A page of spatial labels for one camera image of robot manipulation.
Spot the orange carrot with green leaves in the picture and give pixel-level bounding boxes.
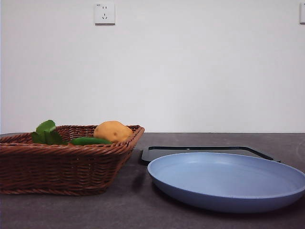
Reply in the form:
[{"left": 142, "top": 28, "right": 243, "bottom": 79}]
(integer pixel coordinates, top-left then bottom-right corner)
[{"left": 30, "top": 120, "right": 73, "bottom": 146}]

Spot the yellow-brown potato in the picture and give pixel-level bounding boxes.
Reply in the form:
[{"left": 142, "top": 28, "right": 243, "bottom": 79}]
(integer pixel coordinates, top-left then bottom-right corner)
[{"left": 93, "top": 120, "right": 134, "bottom": 144}]

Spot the white wall socket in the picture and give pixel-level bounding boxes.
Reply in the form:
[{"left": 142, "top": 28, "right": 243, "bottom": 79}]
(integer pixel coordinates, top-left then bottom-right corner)
[{"left": 94, "top": 2, "right": 116, "bottom": 26}]

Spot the blue round plate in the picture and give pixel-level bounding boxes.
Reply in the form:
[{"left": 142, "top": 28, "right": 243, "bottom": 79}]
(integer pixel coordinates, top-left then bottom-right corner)
[{"left": 147, "top": 152, "right": 305, "bottom": 214}]

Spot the black flat tray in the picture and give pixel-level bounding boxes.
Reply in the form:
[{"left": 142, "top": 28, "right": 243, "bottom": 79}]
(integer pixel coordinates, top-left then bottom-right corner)
[{"left": 140, "top": 146, "right": 282, "bottom": 164}]

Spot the brown wicker basket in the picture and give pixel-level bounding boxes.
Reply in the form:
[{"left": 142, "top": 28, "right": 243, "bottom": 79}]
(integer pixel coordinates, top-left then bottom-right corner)
[{"left": 0, "top": 124, "right": 145, "bottom": 197}]

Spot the green chili pepper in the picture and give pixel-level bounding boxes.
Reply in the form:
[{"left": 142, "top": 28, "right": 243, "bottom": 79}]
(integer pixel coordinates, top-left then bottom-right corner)
[{"left": 70, "top": 137, "right": 112, "bottom": 146}]

